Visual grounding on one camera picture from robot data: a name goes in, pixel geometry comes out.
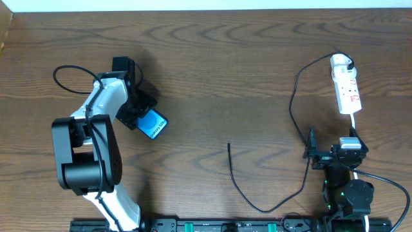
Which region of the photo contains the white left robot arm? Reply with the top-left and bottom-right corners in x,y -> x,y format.
51,70 -> 168,231

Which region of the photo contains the white charger plug adapter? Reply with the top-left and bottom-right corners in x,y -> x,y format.
330,53 -> 357,82

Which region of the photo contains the black charger cable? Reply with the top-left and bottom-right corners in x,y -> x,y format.
227,51 -> 355,214

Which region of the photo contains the white power strip cord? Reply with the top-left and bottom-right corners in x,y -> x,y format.
349,112 -> 370,232

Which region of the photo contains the white power strip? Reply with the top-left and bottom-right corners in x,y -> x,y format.
333,76 -> 362,115

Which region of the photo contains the blue Galaxy smartphone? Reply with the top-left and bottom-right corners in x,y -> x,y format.
135,109 -> 169,140

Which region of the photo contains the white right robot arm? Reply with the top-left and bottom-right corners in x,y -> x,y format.
303,128 -> 375,231

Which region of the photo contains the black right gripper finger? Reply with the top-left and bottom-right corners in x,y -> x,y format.
350,127 -> 369,152
303,127 -> 317,159

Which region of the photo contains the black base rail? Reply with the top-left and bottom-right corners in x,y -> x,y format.
69,218 -> 392,232

